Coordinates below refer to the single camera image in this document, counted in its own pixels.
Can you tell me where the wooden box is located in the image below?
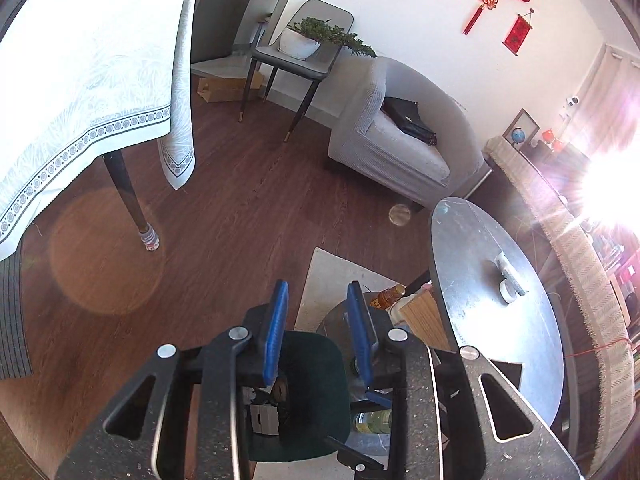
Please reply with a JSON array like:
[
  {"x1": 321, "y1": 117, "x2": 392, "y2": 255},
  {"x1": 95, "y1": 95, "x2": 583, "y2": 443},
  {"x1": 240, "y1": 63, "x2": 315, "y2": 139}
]
[{"x1": 397, "y1": 290, "x2": 453, "y2": 352}]

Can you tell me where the dark grey door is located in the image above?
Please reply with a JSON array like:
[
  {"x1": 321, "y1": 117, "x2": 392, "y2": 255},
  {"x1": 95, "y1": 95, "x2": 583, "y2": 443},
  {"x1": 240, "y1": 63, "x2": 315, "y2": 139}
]
[{"x1": 192, "y1": 0, "x2": 301, "y2": 63}]

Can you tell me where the wooden picture frame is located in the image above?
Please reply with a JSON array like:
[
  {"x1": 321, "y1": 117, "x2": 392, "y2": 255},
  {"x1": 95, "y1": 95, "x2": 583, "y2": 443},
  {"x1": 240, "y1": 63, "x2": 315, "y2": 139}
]
[{"x1": 502, "y1": 108, "x2": 541, "y2": 147}]

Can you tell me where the grey armchair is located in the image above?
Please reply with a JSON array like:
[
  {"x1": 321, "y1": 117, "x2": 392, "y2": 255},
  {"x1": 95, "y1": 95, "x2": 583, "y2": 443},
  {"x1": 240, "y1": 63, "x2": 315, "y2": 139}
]
[{"x1": 327, "y1": 56, "x2": 485, "y2": 211}]

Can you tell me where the dark green bin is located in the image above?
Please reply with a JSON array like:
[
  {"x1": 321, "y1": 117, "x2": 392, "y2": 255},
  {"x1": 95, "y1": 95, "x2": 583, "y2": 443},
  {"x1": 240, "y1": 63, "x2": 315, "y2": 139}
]
[{"x1": 245, "y1": 330, "x2": 351, "y2": 462}]

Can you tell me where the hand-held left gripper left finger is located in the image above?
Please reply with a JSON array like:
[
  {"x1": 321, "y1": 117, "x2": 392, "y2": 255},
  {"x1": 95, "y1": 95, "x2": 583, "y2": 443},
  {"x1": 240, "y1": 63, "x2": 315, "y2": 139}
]
[{"x1": 55, "y1": 280, "x2": 291, "y2": 480}]

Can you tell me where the cardboard box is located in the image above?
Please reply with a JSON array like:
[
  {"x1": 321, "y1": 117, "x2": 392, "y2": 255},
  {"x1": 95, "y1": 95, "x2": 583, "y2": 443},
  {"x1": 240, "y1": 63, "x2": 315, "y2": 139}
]
[{"x1": 196, "y1": 71, "x2": 265, "y2": 103}]

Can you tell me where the round grey coffee table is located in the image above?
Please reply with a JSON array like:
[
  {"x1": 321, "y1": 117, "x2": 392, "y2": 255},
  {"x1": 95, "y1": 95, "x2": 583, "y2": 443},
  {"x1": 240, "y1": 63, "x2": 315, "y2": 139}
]
[{"x1": 429, "y1": 198, "x2": 563, "y2": 431}]

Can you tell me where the beige curtain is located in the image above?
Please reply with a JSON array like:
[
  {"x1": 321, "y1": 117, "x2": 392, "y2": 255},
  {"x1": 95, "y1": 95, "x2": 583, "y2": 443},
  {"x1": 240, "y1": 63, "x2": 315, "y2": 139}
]
[{"x1": 580, "y1": 42, "x2": 640, "y2": 146}]

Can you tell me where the red hanging scroll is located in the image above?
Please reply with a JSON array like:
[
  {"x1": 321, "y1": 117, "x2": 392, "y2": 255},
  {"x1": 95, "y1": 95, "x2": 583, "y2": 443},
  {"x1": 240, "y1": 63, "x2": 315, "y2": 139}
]
[{"x1": 502, "y1": 8, "x2": 535, "y2": 56}]

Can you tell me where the clear bottle with yellow liquid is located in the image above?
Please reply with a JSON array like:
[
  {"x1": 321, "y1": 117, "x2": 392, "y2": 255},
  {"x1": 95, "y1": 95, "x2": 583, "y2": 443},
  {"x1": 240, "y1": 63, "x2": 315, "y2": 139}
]
[{"x1": 352, "y1": 409, "x2": 393, "y2": 435}]

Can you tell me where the grey striped cloth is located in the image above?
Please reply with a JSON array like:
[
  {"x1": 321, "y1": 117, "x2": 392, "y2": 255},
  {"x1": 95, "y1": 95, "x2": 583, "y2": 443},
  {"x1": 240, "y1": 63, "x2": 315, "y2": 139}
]
[{"x1": 0, "y1": 250, "x2": 34, "y2": 380}]

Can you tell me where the brown bottle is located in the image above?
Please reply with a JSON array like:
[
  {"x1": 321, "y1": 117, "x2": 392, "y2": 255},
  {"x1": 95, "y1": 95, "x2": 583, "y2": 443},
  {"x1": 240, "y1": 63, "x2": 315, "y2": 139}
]
[{"x1": 369, "y1": 284, "x2": 407, "y2": 311}]

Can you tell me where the low round grey table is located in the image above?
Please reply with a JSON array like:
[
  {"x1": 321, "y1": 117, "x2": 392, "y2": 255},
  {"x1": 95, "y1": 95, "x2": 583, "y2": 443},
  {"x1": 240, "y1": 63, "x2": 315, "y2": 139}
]
[{"x1": 315, "y1": 300, "x2": 416, "y2": 456}]

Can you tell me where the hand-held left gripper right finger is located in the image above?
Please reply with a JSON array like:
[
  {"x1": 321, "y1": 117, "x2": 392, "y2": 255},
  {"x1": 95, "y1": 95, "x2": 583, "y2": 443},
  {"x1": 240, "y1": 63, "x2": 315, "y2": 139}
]
[{"x1": 346, "y1": 281, "x2": 583, "y2": 480}]

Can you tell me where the table with white patterned cloth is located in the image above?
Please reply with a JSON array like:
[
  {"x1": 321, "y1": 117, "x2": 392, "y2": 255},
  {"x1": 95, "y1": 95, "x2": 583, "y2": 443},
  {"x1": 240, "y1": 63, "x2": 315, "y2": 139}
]
[{"x1": 0, "y1": 0, "x2": 198, "y2": 261}]

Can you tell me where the potted plant in white pot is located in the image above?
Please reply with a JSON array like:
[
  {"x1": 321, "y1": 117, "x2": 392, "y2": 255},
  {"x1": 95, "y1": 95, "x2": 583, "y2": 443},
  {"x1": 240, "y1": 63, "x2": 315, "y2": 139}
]
[{"x1": 277, "y1": 16, "x2": 377, "y2": 60}]

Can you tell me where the beige fringed cabinet cloth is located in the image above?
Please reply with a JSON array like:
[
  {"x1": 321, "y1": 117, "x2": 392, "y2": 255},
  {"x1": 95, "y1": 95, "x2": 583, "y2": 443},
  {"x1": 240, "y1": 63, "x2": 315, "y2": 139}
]
[{"x1": 485, "y1": 136, "x2": 636, "y2": 471}]

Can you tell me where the grey dining chair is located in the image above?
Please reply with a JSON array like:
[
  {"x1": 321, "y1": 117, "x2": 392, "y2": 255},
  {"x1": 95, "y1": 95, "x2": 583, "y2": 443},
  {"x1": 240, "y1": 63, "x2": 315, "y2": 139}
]
[{"x1": 240, "y1": 0, "x2": 355, "y2": 142}]

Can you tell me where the white floor mat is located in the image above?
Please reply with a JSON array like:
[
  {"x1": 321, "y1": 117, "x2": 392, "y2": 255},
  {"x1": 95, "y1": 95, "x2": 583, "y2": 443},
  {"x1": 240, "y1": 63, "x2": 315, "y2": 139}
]
[{"x1": 294, "y1": 246, "x2": 398, "y2": 333}]

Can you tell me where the black bag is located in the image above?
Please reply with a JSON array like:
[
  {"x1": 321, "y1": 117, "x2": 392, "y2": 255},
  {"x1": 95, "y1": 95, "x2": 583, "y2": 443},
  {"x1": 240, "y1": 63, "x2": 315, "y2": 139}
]
[{"x1": 381, "y1": 96, "x2": 437, "y2": 145}]

